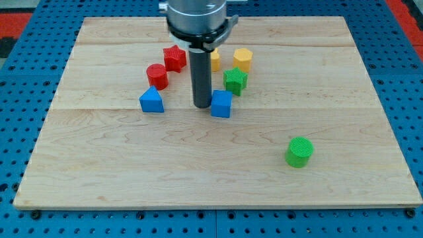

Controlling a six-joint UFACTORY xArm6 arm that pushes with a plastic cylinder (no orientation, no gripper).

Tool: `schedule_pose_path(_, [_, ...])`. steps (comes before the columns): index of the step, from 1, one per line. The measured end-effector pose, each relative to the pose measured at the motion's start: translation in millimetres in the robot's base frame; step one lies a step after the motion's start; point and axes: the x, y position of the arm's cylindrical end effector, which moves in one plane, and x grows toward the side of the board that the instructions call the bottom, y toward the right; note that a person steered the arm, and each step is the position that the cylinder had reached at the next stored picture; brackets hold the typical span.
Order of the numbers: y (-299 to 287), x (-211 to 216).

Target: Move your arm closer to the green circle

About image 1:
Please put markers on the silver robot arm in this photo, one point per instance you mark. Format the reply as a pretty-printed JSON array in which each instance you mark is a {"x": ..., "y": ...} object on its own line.
[{"x": 199, "y": 26}]

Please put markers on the blue cube block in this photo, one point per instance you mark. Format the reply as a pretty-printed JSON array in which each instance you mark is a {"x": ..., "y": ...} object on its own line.
[{"x": 221, "y": 103}]

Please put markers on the green star block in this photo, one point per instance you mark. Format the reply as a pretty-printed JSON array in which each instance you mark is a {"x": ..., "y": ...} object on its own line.
[{"x": 235, "y": 80}]

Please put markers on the yellow block behind rod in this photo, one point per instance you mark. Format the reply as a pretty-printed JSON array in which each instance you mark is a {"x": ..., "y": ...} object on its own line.
[{"x": 215, "y": 60}]

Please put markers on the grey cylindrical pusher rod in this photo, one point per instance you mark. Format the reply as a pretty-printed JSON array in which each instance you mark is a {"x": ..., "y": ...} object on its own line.
[{"x": 201, "y": 78}]

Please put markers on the blue triangle block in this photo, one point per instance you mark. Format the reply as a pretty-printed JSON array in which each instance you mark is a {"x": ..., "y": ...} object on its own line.
[{"x": 151, "y": 101}]

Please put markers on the yellow hexagon block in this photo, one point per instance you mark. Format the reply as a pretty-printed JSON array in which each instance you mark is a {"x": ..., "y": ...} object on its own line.
[{"x": 242, "y": 58}]

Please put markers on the red star block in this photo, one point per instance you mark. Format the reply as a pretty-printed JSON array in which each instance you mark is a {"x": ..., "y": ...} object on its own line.
[{"x": 174, "y": 58}]

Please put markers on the red cylinder block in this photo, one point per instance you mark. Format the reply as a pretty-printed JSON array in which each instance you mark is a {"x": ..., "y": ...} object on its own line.
[{"x": 157, "y": 76}]

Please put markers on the green cylinder block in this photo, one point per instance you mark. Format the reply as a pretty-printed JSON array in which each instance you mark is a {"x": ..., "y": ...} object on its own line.
[{"x": 299, "y": 151}]

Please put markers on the wooden board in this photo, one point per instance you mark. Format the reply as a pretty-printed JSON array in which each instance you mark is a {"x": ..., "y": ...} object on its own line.
[{"x": 97, "y": 150}]

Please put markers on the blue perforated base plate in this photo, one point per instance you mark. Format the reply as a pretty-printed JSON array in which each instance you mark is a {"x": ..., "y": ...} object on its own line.
[{"x": 30, "y": 76}]

